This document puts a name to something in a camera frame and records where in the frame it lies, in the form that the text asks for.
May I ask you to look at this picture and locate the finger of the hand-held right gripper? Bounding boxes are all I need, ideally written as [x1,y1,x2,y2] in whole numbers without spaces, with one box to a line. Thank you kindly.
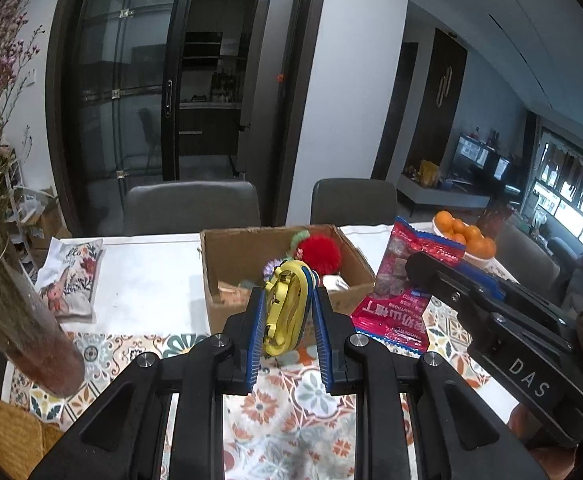
[405,251,507,347]
[459,264,572,322]

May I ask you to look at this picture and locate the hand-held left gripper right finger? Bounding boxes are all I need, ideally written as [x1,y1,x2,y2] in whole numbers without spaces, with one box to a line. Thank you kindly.
[311,287,549,480]

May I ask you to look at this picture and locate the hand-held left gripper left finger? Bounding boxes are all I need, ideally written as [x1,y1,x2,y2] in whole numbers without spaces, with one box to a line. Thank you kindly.
[28,287,268,480]

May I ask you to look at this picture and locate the red snack packet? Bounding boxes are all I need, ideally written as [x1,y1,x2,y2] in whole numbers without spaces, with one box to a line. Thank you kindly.
[351,216,467,356]

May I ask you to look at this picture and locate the yellow blue soft toy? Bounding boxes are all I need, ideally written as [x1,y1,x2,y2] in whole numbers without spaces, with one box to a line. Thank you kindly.
[262,259,319,358]

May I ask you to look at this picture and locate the brown cardboard box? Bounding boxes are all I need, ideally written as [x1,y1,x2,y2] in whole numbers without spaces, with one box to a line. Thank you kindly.
[200,224,376,336]

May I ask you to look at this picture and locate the green red plush toy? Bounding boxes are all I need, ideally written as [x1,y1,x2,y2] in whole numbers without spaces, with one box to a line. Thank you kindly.
[290,229,343,279]

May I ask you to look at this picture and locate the person's right hand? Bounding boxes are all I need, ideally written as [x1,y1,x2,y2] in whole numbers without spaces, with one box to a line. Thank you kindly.
[507,402,583,480]

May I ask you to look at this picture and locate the white fruit basket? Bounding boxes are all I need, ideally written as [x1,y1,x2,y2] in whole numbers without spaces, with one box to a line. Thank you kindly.
[431,222,497,268]

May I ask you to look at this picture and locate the grey dining chair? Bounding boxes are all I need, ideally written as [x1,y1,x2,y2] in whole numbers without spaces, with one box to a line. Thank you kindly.
[310,178,398,227]
[124,181,262,236]
[496,222,562,292]

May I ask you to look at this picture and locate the brown paper packet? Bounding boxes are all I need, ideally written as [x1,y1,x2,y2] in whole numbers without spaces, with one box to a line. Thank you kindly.
[218,282,252,306]

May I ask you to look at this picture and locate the pile of oranges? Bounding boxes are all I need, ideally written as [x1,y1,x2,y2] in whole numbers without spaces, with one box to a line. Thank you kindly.
[432,210,497,258]

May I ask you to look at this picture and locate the patterned table runner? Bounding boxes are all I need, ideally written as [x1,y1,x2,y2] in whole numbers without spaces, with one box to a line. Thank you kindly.
[8,300,522,480]

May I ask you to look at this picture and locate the white sideboard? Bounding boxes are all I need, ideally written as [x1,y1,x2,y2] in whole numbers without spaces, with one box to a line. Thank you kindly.
[399,172,492,216]

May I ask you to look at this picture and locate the yellow bag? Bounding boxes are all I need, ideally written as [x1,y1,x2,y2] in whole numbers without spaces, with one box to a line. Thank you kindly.
[419,160,442,189]

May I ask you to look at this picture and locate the television screen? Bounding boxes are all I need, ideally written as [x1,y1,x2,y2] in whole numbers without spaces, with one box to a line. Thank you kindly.
[454,132,490,171]

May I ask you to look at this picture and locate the dark wooden door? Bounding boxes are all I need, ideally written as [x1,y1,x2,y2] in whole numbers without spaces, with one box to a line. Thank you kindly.
[411,27,469,171]

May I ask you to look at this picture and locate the glass vase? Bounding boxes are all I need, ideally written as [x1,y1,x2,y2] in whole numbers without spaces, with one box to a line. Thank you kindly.
[0,240,86,398]

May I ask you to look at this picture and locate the cardboard box on floor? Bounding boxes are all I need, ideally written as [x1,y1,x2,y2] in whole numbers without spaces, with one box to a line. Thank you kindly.
[26,187,72,239]

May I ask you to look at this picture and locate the dark kitchen cabinet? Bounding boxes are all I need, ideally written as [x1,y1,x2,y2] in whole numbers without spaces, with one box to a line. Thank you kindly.
[178,32,247,158]

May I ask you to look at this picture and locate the grey refrigerator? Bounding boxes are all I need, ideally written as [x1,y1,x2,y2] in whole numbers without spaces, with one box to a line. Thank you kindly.
[236,0,317,182]

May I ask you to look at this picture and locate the yellow woven seat cushion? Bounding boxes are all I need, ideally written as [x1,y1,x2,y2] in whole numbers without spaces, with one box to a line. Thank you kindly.
[0,392,64,480]

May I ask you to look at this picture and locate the white shoe rack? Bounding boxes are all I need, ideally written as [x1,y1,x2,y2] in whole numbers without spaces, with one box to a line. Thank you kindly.
[1,145,38,266]

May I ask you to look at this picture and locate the glass sliding door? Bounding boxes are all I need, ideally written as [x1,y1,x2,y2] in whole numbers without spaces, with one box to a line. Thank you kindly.
[46,0,192,236]

